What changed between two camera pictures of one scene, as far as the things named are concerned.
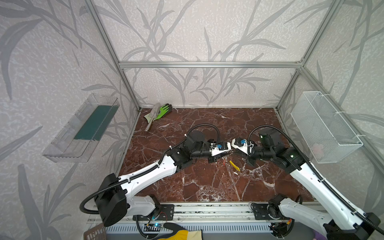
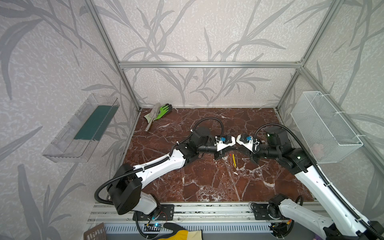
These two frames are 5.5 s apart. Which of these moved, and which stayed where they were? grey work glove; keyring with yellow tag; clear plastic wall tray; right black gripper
Moved: keyring with yellow tag
Stayed: clear plastic wall tray; right black gripper; grey work glove
